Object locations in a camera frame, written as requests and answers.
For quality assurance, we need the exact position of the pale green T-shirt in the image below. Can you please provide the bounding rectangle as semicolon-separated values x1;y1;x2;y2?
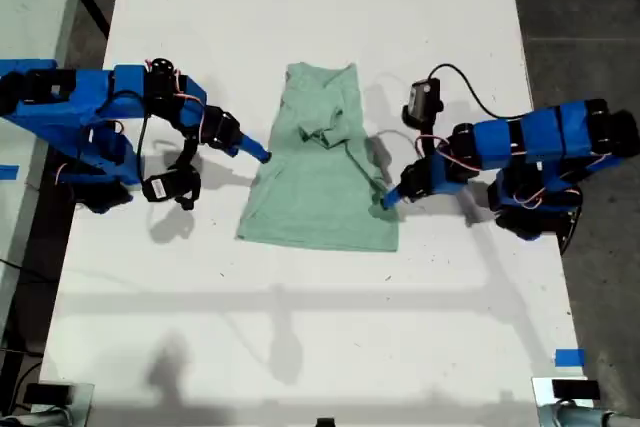
235;61;401;253

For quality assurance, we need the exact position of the black stand leg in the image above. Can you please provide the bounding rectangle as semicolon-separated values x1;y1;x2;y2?
79;0;112;41

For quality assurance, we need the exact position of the long blue tape strip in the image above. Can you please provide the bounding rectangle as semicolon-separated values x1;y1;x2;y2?
0;58;59;71

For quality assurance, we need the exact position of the square blue tape piece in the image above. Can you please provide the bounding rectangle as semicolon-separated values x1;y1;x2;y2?
554;348;586;368

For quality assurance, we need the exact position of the shiny metal plate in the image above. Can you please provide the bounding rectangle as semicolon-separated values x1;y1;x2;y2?
531;375;604;427
37;381;96;427

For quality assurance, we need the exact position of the small black box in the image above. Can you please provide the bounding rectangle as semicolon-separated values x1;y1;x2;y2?
552;379;601;401
23;383;71;405

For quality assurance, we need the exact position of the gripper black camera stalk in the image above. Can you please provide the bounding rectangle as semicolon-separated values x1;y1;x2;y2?
413;121;437;159
174;138;199;174

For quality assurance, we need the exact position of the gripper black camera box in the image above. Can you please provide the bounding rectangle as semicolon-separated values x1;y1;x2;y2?
401;77;445;129
141;168;202;212

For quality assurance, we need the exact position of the gripper black camera cable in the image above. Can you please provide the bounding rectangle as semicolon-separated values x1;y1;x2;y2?
135;115;152;181
428;63;524;121

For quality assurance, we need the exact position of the black arm base cable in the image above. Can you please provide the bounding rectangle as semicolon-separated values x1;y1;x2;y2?
558;206;585;255

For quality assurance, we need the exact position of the thin black floor cable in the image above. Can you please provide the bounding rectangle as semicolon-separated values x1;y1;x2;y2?
0;257;32;282

